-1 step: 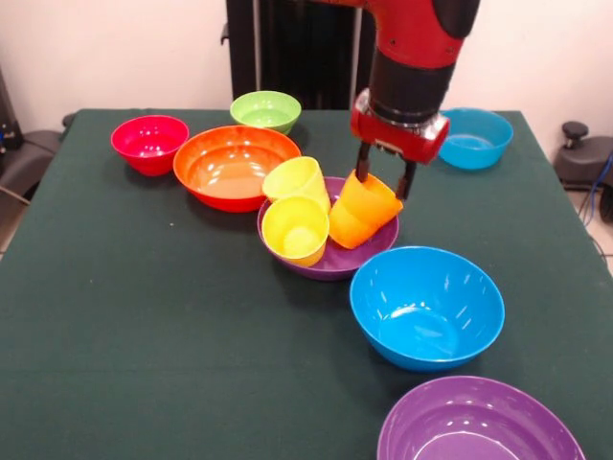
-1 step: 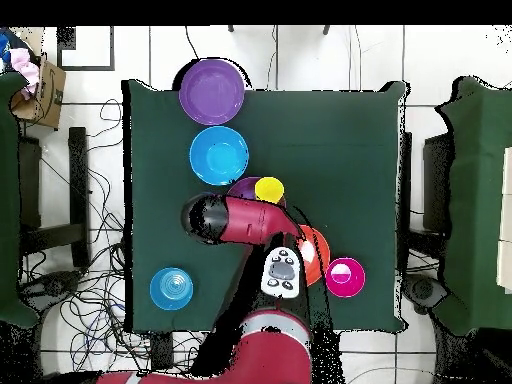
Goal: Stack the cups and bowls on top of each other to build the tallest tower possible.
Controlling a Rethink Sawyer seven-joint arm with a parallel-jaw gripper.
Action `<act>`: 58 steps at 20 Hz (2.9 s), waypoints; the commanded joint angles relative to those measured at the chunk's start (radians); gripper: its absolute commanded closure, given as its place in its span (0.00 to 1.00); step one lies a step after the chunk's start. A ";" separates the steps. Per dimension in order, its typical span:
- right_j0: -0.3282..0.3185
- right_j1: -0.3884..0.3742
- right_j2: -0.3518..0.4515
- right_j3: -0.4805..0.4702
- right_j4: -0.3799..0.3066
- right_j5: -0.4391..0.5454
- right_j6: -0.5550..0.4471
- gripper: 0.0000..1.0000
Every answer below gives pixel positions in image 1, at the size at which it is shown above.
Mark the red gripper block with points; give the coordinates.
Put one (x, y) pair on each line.
(402, 141)

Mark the orange stepped cup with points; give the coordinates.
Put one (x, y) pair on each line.
(364, 211)

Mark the yellow stepped cup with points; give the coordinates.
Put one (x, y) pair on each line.
(306, 179)

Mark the yellow smooth cup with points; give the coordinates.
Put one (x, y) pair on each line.
(294, 230)

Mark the orange large bowl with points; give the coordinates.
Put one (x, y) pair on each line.
(225, 191)

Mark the blue large bowl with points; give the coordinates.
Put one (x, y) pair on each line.
(426, 345)

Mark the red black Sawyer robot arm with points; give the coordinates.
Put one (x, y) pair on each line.
(412, 62)

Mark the blue small bowl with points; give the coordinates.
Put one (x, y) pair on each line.
(479, 148)

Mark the green small bowl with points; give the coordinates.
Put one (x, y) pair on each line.
(265, 115)

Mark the black column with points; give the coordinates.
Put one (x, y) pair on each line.
(287, 52)

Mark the pink-red small bowl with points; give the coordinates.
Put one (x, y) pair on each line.
(148, 158)

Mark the dark green tablecloth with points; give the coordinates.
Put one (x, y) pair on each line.
(143, 335)

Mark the black equipment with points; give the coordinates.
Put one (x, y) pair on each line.
(7, 120)

